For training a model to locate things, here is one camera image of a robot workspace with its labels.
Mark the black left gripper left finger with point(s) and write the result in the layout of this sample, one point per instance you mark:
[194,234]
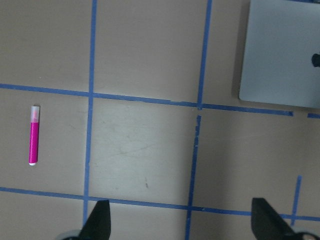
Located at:
[98,225]

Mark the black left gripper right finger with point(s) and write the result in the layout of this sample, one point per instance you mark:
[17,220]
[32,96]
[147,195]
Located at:
[267,224]

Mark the silver closed laptop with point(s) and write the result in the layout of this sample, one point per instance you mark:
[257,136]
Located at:
[281,62]

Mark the pink highlighter pen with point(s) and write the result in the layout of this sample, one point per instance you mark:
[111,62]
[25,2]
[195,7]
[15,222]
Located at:
[34,135]

